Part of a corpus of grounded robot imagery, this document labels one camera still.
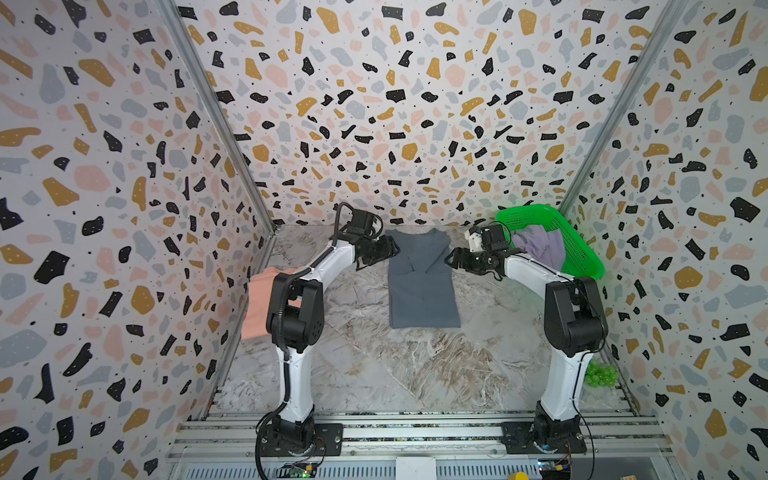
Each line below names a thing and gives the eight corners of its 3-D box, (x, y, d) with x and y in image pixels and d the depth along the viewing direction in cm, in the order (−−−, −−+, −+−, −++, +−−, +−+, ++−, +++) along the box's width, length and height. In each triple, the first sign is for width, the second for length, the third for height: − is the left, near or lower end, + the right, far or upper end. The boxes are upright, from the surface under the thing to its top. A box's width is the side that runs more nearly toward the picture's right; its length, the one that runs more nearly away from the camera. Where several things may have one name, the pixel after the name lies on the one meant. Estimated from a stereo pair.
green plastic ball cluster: (582, 385, 85) (592, 378, 80) (582, 365, 89) (592, 358, 84) (608, 395, 83) (620, 389, 79) (607, 374, 87) (619, 367, 82)
